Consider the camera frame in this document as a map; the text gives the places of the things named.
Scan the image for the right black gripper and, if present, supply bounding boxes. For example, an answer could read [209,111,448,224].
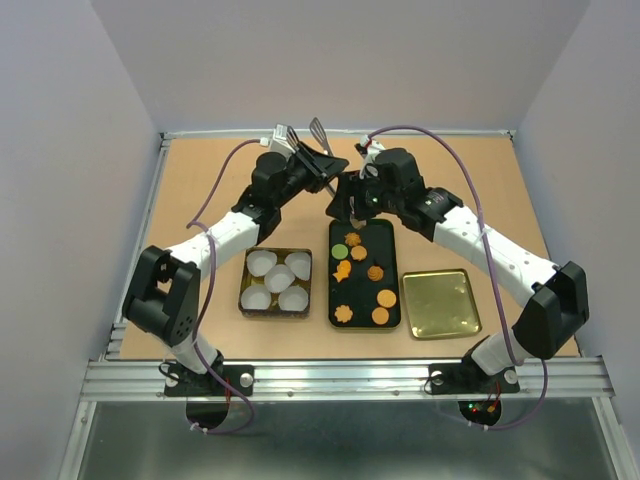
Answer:
[324,167,403,223]

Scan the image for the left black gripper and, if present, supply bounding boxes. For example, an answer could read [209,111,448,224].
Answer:
[274,142,349,209]

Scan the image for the metal tongs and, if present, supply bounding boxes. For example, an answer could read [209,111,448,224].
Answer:
[285,117,339,200]

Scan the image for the orange swirl cookie top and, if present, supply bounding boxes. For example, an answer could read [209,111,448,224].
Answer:
[344,232,362,247]

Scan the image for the orange swirl cookie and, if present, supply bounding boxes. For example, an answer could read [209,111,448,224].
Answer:
[344,232,362,247]
[367,265,384,282]

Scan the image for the orange flower cookie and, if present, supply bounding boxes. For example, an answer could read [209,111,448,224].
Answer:
[334,305,354,324]
[350,245,368,262]

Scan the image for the green round cookie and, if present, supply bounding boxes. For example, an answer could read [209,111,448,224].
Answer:
[331,244,349,260]

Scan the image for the orange fish cookie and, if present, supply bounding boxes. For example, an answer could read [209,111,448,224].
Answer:
[332,259,352,283]

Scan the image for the orange flower cookie bottom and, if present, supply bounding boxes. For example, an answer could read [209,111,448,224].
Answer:
[334,305,354,324]

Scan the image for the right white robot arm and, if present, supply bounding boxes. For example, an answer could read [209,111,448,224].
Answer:
[326,148,589,390]

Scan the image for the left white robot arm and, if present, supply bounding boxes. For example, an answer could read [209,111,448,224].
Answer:
[122,143,349,394]

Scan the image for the black tray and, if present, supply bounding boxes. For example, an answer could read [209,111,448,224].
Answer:
[328,220,401,330]

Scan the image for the orange swirl cookie right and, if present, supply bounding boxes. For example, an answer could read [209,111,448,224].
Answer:
[367,265,384,282]

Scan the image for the white paper cup top-right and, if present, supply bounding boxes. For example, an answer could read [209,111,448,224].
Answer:
[285,251,312,281]

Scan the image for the round orange cookie upper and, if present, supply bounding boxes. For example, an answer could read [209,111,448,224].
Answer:
[376,289,397,309]

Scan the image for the round orange cookie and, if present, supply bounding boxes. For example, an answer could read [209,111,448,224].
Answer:
[371,307,390,326]
[376,289,397,309]

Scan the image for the white paper cup top-left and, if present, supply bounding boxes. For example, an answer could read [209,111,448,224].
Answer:
[246,250,278,277]

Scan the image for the gold tin lid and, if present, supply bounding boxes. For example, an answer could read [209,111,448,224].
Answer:
[402,269,482,340]

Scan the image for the white paper cup centre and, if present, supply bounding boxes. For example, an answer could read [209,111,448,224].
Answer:
[264,264,296,294]

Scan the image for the round orange cookie lower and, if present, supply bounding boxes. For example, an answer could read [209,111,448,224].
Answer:
[371,307,390,326]

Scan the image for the gold cookie tin box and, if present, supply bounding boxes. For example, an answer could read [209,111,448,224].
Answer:
[238,247,313,319]

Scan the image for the white paper cup bottom-right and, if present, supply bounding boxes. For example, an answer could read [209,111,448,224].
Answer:
[278,286,309,312]

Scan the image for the white paper cup bottom-left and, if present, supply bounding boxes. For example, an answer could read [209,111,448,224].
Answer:
[240,284,272,310]

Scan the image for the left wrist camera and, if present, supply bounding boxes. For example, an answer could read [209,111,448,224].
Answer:
[268,124,294,158]

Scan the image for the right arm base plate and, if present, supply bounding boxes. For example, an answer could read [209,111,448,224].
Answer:
[428,362,520,395]

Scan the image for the aluminium rail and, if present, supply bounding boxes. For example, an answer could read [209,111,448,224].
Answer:
[80,357,615,403]

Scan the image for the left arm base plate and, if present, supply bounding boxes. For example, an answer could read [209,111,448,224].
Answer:
[163,364,255,399]

